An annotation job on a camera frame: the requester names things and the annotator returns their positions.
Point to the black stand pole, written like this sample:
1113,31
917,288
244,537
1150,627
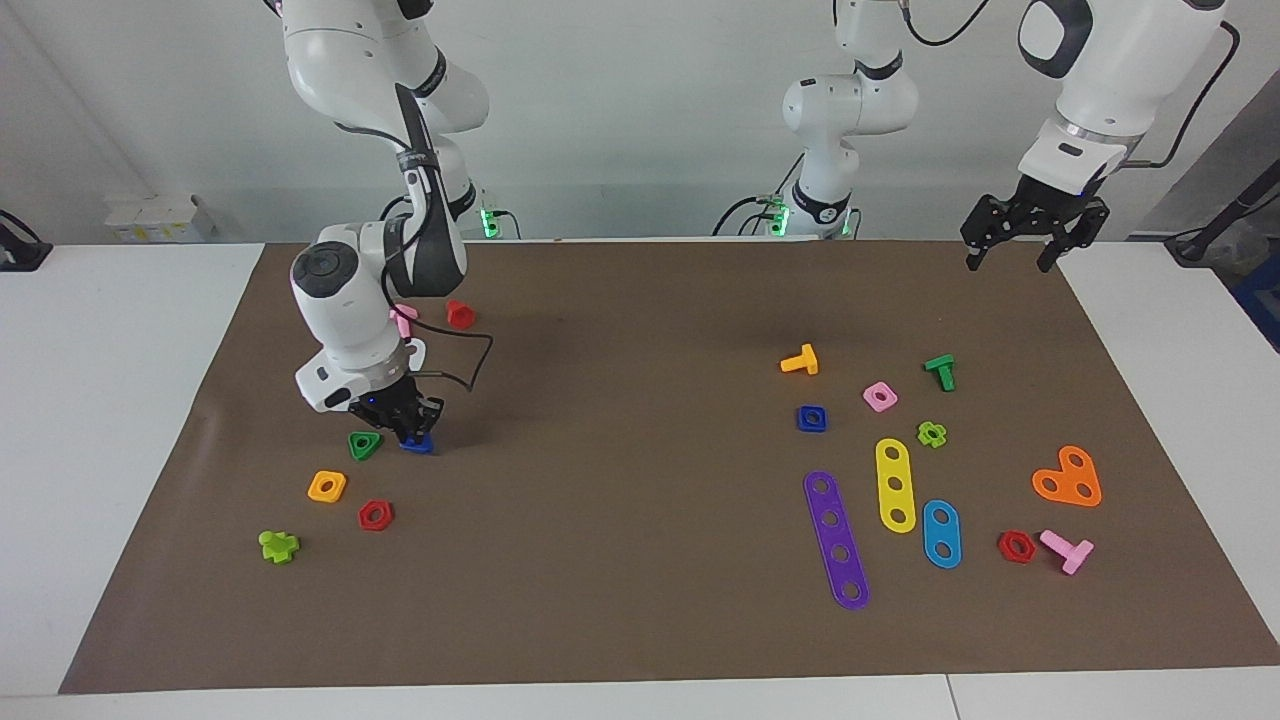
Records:
1225,215

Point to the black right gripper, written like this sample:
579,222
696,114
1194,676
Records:
390,405

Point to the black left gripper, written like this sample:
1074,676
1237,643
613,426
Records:
1040,215

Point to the blue two-hole plastic strip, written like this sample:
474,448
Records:
941,533

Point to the yellow three-hole plastic strip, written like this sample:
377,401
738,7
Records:
893,470

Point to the lime green plastic toy bolt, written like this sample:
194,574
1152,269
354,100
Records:
278,547

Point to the red hexagonal plastic nut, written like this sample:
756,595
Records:
364,517
1003,547

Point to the orange square plastic nut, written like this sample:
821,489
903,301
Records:
338,480

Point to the green triangular plastic nut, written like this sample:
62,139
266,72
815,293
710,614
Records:
358,450

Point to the orange plastic toy bolt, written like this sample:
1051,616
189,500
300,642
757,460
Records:
810,358

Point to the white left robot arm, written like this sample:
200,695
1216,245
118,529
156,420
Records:
850,110

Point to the green cross-shaped plastic nut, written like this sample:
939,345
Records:
922,432

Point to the purple four-hole plastic strip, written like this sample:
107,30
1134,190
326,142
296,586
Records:
826,504

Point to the black clamp device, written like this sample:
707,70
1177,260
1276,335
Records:
20,255

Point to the brown paper table mat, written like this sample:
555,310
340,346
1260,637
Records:
650,550

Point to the dark green plastic toy bolt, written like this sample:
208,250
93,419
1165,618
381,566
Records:
945,378

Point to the pink plastic toy bolt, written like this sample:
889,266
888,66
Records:
404,322
1075,555

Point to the pink square plastic nut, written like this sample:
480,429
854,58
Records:
890,403

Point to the blue square plastic nut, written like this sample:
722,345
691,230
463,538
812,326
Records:
803,425

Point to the white cardboard box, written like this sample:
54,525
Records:
160,215

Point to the red plastic toy bolt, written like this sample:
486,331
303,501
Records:
460,316

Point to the blue plastic toy bolt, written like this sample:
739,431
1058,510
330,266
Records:
420,447

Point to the orange heart-shaped plastic plate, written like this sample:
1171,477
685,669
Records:
1068,478

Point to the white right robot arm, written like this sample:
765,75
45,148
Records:
340,300

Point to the blue crate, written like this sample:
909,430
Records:
1265,300

